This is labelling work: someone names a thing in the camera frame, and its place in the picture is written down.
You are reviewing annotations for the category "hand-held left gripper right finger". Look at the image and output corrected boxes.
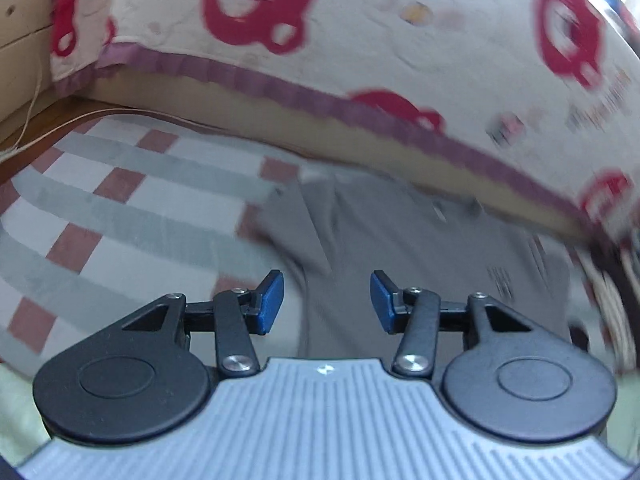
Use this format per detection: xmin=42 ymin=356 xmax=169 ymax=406
xmin=370 ymin=269 xmax=544 ymax=379

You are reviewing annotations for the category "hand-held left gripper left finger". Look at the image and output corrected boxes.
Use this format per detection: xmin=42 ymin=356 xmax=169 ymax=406
xmin=107 ymin=269 xmax=286 ymax=377

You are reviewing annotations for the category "grey knit garment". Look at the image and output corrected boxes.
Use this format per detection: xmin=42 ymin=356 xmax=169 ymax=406
xmin=237 ymin=166 xmax=576 ymax=361

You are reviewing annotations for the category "grey and red checked blanket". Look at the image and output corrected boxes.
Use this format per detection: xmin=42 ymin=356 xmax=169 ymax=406
xmin=0 ymin=112 xmax=321 ymax=376

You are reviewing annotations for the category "tan mattress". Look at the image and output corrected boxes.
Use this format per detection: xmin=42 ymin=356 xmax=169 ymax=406
xmin=87 ymin=67 xmax=601 ymax=247

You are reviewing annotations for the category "cream folded garment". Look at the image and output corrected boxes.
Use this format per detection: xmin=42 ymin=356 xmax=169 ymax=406
xmin=582 ymin=255 xmax=640 ymax=373

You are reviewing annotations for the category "cream quilt with red print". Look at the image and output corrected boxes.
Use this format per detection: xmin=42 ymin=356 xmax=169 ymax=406
xmin=49 ymin=0 xmax=640 ymax=256

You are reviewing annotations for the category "light wooden furniture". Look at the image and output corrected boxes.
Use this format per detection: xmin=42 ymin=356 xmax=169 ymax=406
xmin=0 ymin=0 xmax=63 ymax=133

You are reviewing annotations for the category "thin tan cable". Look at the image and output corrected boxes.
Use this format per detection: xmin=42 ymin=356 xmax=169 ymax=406
xmin=0 ymin=106 xmax=281 ymax=161

